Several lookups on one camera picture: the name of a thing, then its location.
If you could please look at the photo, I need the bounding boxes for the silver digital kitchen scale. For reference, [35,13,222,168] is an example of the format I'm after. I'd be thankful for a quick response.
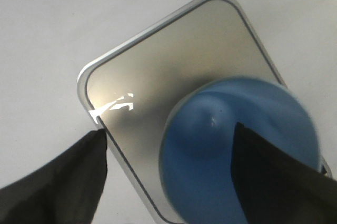
[77,0,333,223]

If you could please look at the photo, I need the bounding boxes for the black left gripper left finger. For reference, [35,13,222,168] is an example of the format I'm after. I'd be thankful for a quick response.
[1,129,107,223]

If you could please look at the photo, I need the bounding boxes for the light blue plastic cup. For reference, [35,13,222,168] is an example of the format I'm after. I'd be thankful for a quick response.
[160,78,320,223]

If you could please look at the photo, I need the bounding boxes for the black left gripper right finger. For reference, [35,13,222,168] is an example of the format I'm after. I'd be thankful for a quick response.
[231,123,336,223]

